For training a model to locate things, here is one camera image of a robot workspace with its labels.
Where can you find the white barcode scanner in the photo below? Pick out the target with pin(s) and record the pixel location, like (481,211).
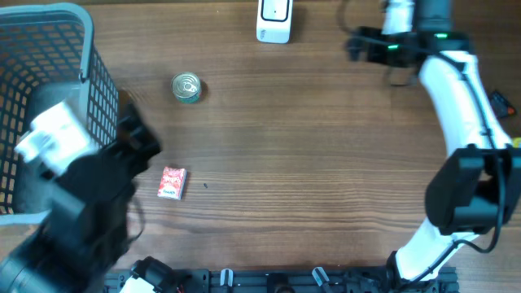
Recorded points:
(273,21)

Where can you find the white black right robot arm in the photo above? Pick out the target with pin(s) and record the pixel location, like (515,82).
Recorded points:
(477,189)

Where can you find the black red snack packet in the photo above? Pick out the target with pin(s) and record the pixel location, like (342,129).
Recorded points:
(501,106)

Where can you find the yellow drink bottle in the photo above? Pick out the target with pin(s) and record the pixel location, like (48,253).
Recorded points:
(517,142)

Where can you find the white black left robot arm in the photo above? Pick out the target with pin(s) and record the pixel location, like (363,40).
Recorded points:
(85,232)

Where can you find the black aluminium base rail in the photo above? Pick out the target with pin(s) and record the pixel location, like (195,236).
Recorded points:
(350,280)

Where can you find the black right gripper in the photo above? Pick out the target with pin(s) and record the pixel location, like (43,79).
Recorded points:
(368,51)

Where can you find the grey plastic mesh basket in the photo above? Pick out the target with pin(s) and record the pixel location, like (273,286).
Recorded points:
(48,56)

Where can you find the red small carton box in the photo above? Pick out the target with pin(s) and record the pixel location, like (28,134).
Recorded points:
(172,183)

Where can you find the green tin can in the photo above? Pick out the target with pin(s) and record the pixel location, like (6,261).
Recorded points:
(186,87)

